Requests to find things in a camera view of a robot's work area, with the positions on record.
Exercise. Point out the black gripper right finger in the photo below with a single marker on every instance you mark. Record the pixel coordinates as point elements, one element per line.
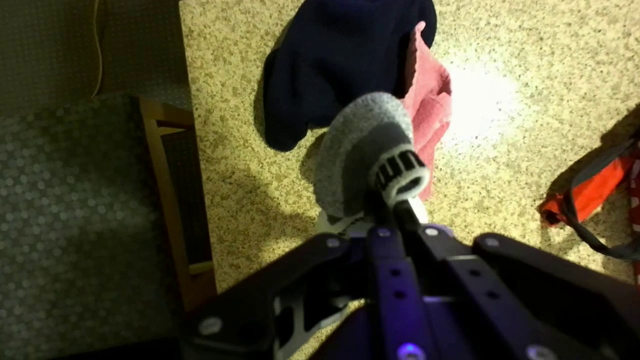
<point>521,300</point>

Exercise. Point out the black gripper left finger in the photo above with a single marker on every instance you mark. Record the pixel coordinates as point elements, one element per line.
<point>391,300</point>

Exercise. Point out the white grey Puma sock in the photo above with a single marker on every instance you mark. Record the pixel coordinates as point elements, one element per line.
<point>353,153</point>

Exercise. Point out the red black duffel bag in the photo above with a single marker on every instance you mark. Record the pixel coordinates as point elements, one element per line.
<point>597,191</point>

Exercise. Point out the pink towel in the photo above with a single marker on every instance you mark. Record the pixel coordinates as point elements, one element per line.
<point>430,100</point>

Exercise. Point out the dark navy cloth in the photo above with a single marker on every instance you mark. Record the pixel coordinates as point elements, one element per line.
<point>333,60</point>

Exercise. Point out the wooden chair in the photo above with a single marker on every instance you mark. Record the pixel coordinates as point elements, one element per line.
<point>72,221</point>

